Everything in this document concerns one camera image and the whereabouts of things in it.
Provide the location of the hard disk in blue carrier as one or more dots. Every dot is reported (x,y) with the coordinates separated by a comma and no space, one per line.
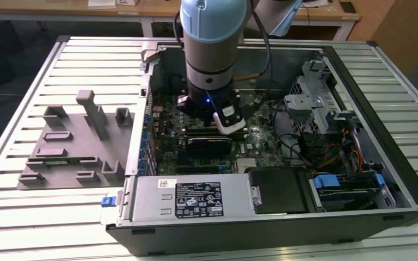
(327,181)

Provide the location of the silver power supply unit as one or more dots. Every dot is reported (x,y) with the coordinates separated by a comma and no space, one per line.
(147,201)

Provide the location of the coin cell battery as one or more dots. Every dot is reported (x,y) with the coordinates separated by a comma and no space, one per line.
(258,99)

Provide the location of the green RAM stick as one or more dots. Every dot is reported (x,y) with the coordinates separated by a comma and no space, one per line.
(71,161)

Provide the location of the black open PC case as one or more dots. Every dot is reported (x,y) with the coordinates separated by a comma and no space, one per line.
(230,239)

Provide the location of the white paper sheet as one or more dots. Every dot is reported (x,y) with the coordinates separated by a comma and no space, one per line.
(101,3)

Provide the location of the small white wrist camera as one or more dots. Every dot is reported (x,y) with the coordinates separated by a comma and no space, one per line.
(184,102)

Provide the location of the green motherboard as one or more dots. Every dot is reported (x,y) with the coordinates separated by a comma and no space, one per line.
(264,141)

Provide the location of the brown wooden cabinet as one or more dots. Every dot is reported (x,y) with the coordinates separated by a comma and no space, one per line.
(405,27)

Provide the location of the black phone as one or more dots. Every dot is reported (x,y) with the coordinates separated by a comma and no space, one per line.
(348,6)

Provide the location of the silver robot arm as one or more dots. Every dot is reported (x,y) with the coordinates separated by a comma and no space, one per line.
(213,59)

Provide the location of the grey parts rack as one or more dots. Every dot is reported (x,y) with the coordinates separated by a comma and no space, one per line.
(86,163)

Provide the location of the black graphics card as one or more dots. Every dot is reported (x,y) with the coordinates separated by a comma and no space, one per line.
(209,146)

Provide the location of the wooden desk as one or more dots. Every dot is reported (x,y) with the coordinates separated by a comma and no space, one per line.
(325,15)

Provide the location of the blue plastic latch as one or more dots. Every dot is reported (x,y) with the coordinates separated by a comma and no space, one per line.
(109,202)

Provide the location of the metal drive cage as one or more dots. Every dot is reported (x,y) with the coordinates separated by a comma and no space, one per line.
(304,106)

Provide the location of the black plastic shroud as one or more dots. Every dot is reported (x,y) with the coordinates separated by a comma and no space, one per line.
(278,190)

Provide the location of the white cardboard box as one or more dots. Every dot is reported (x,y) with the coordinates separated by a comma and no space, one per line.
(127,2)

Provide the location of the silver chipset heatsink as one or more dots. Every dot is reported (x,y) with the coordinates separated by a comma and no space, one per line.
(248,162)

